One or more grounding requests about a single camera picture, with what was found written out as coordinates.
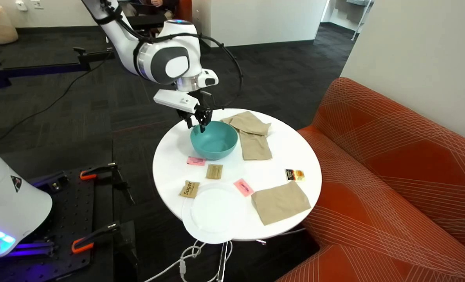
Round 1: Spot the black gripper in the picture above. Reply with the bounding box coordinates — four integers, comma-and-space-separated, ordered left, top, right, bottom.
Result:
177, 89, 214, 133

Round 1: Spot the blue bowl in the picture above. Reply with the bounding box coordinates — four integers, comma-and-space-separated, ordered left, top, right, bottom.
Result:
189, 120, 240, 161

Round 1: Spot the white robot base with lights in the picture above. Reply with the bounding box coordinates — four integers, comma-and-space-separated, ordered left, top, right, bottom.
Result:
0, 138, 55, 261

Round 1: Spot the pink packet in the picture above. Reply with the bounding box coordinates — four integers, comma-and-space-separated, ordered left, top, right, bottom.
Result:
232, 177, 255, 199
185, 155, 207, 167

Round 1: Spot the folded brown napkin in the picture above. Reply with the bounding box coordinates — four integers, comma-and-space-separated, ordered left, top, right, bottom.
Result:
221, 109, 272, 138

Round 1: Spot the small brown packet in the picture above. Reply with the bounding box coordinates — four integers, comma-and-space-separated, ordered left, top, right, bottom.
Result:
205, 163, 225, 181
178, 178, 202, 200

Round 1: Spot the white plate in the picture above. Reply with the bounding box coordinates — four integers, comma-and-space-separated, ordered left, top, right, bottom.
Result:
182, 186, 255, 244

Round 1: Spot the large flat brown napkin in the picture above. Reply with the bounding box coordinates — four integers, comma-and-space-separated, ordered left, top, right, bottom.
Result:
250, 180, 313, 227

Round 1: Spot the black floor stand bar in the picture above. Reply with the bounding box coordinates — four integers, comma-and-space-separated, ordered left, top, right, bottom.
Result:
0, 45, 116, 94

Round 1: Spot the black robot stand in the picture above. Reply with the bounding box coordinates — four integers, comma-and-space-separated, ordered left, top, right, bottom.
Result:
0, 166, 139, 282

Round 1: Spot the orange patterned corner sofa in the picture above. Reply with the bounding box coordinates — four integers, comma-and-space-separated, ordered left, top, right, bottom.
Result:
276, 76, 465, 282

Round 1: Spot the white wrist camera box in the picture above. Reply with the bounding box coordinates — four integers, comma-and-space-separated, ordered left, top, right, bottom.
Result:
152, 87, 202, 114

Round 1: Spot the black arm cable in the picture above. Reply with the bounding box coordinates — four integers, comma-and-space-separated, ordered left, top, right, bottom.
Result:
132, 29, 244, 95

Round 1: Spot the black clamp red-orange handle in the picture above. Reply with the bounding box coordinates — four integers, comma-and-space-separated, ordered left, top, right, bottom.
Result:
78, 161, 135, 203
70, 222, 121, 257

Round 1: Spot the white cable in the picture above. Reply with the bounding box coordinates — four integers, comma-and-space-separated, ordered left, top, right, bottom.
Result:
210, 239, 236, 282
144, 239, 207, 282

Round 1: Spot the black floor cable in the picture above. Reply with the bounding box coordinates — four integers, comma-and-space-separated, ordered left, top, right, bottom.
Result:
0, 61, 105, 144

